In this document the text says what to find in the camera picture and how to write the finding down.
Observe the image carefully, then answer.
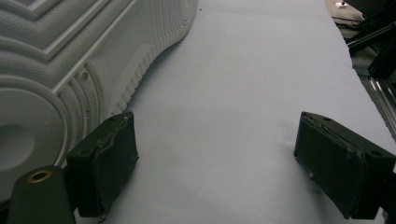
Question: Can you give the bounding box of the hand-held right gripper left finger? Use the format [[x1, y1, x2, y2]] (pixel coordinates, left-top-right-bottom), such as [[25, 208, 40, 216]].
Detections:
[[65, 111, 140, 223]]

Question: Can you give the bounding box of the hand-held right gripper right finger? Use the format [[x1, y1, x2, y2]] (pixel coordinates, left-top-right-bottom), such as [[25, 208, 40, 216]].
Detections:
[[293, 111, 396, 220]]

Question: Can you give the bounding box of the white sneaker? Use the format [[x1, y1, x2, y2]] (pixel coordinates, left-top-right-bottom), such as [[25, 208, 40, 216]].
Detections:
[[0, 0, 199, 203]]

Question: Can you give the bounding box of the black metal stand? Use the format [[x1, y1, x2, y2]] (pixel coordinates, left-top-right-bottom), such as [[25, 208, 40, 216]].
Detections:
[[344, 0, 396, 80]]

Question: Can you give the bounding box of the aluminium floor rail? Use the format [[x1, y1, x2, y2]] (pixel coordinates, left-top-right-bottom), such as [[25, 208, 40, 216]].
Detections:
[[361, 74, 396, 141]]

